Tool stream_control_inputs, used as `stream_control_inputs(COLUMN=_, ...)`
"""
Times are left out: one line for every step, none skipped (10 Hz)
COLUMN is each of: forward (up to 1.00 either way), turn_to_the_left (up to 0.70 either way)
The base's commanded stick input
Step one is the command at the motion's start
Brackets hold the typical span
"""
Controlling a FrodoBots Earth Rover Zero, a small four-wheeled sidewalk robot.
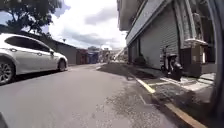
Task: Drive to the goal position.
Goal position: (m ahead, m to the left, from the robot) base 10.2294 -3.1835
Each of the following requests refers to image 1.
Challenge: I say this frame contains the low buildings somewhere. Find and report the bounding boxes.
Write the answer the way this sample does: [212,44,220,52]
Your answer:
[75,46,101,65]

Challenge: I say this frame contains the yellow painted line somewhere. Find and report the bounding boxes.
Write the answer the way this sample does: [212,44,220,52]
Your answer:
[128,73,208,128]

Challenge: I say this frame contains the grey asphalt road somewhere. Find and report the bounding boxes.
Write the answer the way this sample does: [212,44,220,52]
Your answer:
[0,62,188,128]

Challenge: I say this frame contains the building with grey roller shutter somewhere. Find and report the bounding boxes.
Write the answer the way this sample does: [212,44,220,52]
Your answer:
[116,0,224,79]

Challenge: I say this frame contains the parked scooter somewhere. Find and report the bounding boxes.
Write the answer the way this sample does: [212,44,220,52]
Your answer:
[159,45,184,82]

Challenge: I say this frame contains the grey pavement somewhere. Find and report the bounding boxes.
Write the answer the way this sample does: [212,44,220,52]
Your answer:
[133,66,224,128]

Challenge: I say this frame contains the grey cabinet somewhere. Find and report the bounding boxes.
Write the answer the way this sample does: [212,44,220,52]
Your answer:
[179,38,209,79]

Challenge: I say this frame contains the white car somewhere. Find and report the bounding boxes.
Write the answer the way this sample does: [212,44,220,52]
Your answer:
[0,33,69,86]

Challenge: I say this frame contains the tree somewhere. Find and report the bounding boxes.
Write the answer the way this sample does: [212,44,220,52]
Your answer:
[0,0,64,35]

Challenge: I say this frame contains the dark pole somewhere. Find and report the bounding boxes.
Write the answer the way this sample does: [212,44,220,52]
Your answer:
[205,0,224,118]

